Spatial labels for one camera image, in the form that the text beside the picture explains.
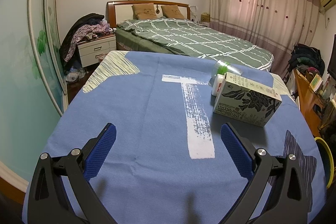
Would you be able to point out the white nightstand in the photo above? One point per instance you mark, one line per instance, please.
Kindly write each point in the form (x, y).
(90, 51)

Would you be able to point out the blue patterned table cloth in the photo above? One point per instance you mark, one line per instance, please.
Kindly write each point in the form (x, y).
(168, 163)

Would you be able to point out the right brown pillow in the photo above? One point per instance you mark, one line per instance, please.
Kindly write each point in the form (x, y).
(172, 11)

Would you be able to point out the wooden desk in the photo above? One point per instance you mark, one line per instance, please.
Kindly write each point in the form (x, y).
(307, 99)

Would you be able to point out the small bottle with green cap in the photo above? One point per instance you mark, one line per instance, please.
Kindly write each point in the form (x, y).
(218, 73)

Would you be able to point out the pile of clothes on nightstand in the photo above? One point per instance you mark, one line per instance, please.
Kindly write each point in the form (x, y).
(90, 23)

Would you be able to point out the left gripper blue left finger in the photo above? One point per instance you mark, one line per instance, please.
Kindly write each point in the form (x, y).
(48, 200)

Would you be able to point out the left brown pillow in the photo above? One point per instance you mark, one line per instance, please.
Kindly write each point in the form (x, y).
(144, 11)

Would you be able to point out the sliding wardrobe door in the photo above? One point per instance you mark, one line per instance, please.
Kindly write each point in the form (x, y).
(32, 84)

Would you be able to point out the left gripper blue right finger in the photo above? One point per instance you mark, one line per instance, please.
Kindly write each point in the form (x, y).
(275, 192)

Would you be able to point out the green checkered bed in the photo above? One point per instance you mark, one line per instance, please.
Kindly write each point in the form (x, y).
(186, 38)

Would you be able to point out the wooden headboard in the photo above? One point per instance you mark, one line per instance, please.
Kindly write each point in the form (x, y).
(111, 9)

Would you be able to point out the yellow rimmed trash bin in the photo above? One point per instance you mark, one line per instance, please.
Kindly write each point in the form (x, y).
(327, 160)

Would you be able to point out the brown pillow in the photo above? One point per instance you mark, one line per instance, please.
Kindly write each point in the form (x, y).
(144, 11)
(172, 11)

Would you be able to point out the floral tea box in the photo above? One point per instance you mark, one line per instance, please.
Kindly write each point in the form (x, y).
(246, 100)

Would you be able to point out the dark clothes pile on desk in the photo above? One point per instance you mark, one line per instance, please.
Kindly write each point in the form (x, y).
(305, 55)

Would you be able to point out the red bin by nightstand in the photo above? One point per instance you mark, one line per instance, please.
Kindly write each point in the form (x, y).
(100, 57)

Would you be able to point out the pink striped curtain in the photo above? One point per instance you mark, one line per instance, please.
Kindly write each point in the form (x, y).
(275, 25)

